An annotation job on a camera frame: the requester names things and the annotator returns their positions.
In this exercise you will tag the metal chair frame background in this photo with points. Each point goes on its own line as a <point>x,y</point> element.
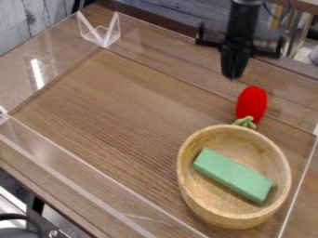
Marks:
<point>293,17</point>

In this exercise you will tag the green rectangular block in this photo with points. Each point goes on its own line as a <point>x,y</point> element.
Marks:
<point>237,177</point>

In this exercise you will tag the clear acrylic corner bracket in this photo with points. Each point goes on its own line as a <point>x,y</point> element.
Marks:
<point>100,35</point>

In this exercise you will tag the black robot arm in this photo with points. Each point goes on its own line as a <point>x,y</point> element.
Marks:
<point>243,16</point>

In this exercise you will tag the round wooden bowl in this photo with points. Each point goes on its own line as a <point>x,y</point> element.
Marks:
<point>215,203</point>

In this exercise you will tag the clear acrylic tray walls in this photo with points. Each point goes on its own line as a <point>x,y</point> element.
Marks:
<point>98,117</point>

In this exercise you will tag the red knitted fruit green stem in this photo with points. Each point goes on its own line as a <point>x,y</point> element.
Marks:
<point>251,106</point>

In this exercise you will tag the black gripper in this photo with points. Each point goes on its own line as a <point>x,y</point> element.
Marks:
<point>266,43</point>

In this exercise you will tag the black table leg bracket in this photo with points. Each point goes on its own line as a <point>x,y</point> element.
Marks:
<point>25,222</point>

